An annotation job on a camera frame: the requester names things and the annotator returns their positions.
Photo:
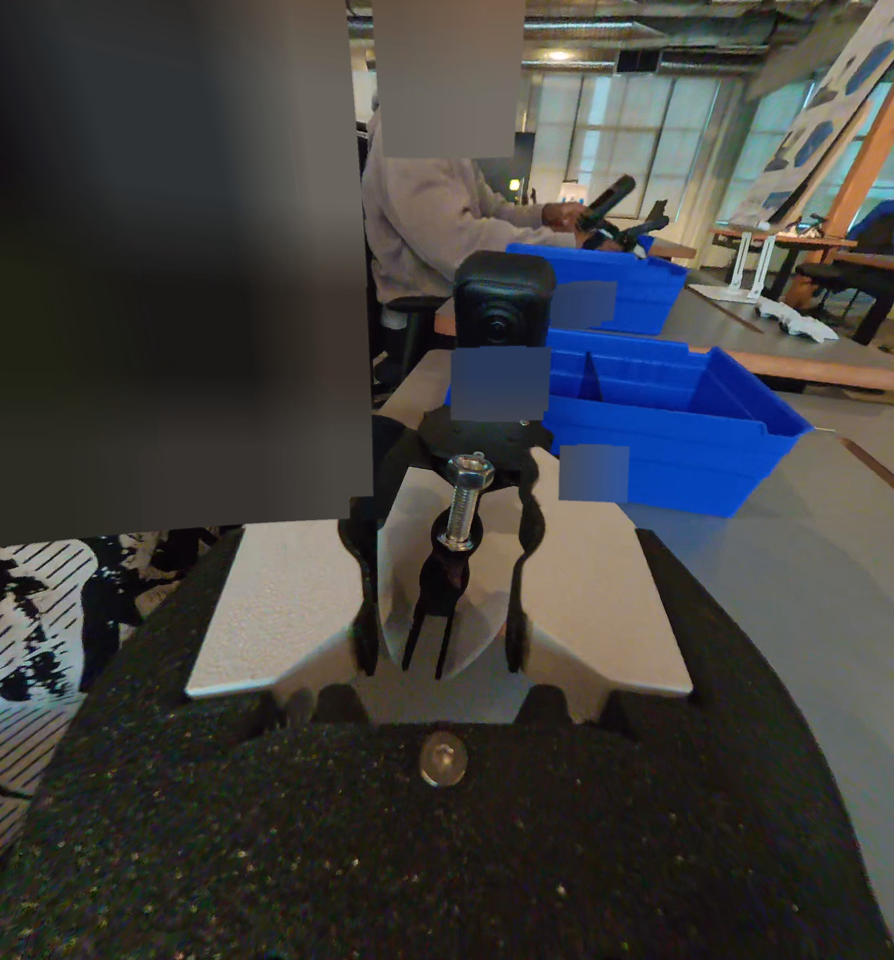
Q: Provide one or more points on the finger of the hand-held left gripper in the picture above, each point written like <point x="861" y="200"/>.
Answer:
<point x="492" y="570"/>
<point x="405" y="555"/>

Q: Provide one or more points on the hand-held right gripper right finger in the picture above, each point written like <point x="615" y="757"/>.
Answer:
<point x="612" y="600"/>

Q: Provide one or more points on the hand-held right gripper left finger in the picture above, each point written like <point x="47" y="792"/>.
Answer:
<point x="266" y="600"/>

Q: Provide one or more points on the steel hex nut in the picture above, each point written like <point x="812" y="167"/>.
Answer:
<point x="458" y="541"/>

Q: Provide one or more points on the steel hex bolt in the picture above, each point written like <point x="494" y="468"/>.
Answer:
<point x="463" y="499"/>

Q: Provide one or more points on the blue divided plastic bin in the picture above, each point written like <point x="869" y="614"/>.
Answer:
<point x="679" y="457"/>

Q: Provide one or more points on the black office chair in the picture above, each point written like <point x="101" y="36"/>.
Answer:
<point x="409" y="322"/>

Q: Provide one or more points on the black bin divider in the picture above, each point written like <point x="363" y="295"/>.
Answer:
<point x="593" y="382"/>

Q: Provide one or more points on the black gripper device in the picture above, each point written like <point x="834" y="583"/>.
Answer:
<point x="642" y="223"/>
<point x="608" y="199"/>

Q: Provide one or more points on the white desk stand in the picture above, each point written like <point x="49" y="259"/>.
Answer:
<point x="717" y="292"/>

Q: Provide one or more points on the white plastic parts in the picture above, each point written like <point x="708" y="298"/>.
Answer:
<point x="792" y="316"/>

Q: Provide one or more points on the wooden desk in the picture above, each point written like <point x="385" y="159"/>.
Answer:
<point x="867" y="262"/>

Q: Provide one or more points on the leaning poster board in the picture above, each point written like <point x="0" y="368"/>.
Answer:
<point x="829" y="97"/>

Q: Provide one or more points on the wooden post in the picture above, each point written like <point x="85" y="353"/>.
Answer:
<point x="878" y="150"/>

